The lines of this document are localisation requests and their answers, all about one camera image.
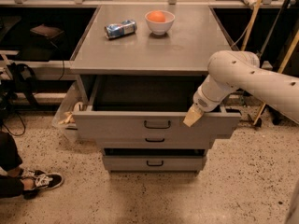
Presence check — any grey drawer cabinet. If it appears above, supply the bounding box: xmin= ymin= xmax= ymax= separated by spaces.
xmin=69 ymin=5 xmax=244 ymax=176

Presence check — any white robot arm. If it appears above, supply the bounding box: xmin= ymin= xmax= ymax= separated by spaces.
xmin=188 ymin=50 xmax=299 ymax=224

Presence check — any grey middle drawer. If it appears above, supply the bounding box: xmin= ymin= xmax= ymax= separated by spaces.
xmin=96 ymin=138 xmax=214 ymax=149

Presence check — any grey drawer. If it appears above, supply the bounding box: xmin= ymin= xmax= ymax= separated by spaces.
xmin=103 ymin=156 xmax=206 ymax=172
xmin=75 ymin=75 xmax=240 ymax=142
xmin=96 ymin=138 xmax=214 ymax=149

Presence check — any white bowl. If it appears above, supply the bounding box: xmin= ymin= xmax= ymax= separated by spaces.
xmin=145 ymin=10 xmax=175 ymax=35

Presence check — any black white sneaker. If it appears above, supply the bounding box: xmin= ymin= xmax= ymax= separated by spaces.
xmin=21 ymin=170 xmax=64 ymax=200

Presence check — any person's black trouser leg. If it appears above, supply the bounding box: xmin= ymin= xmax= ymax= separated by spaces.
xmin=0 ymin=132 xmax=23 ymax=199

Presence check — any orange fruit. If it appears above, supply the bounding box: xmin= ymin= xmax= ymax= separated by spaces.
xmin=147 ymin=10 xmax=165 ymax=22

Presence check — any dark box on shelf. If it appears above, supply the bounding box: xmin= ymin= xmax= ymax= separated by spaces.
xmin=30 ymin=24 xmax=64 ymax=40

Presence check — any crushed blue soda can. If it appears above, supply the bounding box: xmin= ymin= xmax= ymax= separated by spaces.
xmin=105 ymin=20 xmax=137 ymax=39

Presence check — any wooden stick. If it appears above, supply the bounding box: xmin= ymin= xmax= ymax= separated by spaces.
xmin=240 ymin=0 xmax=263 ymax=51

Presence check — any grey top drawer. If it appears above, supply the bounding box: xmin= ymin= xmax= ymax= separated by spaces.
xmin=75 ymin=75 xmax=240 ymax=142

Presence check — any clear plastic storage bin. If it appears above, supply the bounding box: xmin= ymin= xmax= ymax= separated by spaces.
xmin=52 ymin=82 xmax=83 ymax=142

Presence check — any grey bottom drawer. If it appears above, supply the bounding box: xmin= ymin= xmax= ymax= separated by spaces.
xmin=103 ymin=156 xmax=206 ymax=172

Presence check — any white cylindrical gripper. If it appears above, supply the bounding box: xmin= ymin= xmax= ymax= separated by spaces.
xmin=183 ymin=75 xmax=237 ymax=127

